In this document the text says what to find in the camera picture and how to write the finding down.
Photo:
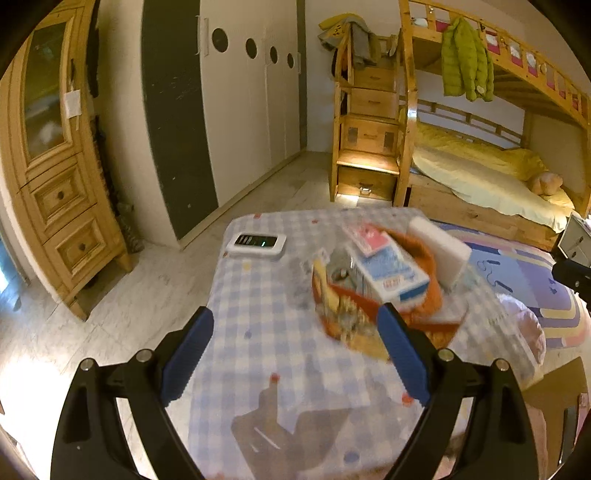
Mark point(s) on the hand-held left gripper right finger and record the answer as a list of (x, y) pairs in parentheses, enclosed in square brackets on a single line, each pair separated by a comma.
[(406, 355)]

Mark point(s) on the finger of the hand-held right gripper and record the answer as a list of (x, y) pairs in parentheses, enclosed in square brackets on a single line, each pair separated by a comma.
[(571, 275)]

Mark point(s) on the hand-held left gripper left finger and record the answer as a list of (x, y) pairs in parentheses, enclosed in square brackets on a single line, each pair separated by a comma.
[(187, 355)]

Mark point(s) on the orange furry cloth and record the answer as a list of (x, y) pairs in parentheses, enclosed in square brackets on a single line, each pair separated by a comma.
[(434, 300)]

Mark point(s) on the pink plastic bag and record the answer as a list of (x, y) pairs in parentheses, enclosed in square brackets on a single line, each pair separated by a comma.
[(524, 332)]

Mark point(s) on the blue and white carton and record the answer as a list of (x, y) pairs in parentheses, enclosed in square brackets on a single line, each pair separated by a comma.
[(392, 272)]

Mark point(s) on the red card box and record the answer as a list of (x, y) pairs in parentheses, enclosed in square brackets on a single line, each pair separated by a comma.
[(367, 237)]

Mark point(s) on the colourful rainbow rug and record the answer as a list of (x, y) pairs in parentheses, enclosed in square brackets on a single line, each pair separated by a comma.
[(521, 263)]

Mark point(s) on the blue checked tablecloth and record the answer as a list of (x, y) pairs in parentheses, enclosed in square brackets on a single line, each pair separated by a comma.
[(277, 323)]

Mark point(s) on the tan plush toy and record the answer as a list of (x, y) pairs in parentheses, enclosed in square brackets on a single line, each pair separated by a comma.
[(545, 182)]

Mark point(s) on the grey crumpled wrapper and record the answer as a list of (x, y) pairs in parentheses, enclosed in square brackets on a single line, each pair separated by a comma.
[(334, 267)]

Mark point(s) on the wooden bunk bed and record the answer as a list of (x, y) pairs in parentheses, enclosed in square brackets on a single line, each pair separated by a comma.
[(461, 212)]

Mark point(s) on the white electronic device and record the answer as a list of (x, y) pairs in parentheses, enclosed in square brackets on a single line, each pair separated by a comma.
[(256, 244)]

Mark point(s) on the yellow bedding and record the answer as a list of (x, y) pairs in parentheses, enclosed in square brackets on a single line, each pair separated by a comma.
[(471, 170)]

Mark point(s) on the wooden cabinet with drawers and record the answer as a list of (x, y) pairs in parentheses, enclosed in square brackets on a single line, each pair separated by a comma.
[(64, 194)]

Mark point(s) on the wooden staircase with drawers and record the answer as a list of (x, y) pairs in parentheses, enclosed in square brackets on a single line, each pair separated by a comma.
[(369, 134)]

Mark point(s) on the green puffer jacket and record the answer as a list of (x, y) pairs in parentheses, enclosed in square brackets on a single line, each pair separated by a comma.
[(461, 60)]

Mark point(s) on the white wardrobe with round holes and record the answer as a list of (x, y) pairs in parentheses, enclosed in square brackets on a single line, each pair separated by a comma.
[(240, 115)]

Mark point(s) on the white paper note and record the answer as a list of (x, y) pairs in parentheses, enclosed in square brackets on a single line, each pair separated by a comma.
[(74, 104)]

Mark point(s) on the olive grey jacket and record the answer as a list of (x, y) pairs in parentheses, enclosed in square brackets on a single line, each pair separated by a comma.
[(364, 44)]

